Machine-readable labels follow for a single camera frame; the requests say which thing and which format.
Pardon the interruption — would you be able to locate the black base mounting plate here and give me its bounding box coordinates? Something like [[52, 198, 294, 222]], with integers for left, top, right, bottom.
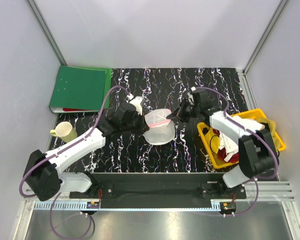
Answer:
[[69, 173, 247, 211]]

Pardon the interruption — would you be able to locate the yellow plastic bin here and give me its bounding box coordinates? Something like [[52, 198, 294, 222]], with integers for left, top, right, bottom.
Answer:
[[196, 108, 287, 170]]

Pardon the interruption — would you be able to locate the white garment in bin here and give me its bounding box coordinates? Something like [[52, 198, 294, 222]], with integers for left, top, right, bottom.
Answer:
[[218, 115, 265, 154]]

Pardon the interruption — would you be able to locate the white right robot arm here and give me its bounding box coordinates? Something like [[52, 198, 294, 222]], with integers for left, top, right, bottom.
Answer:
[[167, 87, 279, 199]]

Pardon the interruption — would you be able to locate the cream yellow mug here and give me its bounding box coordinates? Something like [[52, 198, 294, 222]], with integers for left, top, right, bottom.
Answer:
[[50, 121, 78, 143]]

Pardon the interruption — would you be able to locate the white pink mesh laundry bag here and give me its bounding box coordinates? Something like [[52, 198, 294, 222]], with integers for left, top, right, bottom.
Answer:
[[143, 108, 176, 146]]

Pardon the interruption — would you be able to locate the red folder under binder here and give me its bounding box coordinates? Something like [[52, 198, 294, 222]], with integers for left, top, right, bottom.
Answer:
[[62, 108, 99, 113]]

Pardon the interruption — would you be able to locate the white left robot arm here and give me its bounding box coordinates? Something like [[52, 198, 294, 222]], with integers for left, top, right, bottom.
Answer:
[[23, 102, 149, 202]]

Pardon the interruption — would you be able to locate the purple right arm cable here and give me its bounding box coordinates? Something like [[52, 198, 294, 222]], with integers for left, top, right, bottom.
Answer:
[[194, 87, 280, 218]]

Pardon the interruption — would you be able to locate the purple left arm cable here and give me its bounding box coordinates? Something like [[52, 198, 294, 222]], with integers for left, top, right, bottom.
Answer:
[[19, 85, 135, 238]]

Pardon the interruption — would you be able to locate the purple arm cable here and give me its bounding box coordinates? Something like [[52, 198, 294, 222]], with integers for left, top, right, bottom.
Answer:
[[19, 85, 135, 238], [194, 87, 280, 218]]

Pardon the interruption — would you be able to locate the green ring binder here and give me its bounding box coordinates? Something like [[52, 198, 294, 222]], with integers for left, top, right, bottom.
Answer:
[[49, 65, 113, 114]]

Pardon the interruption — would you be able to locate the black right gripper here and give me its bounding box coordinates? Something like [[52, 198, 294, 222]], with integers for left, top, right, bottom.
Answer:
[[167, 98, 201, 124]]

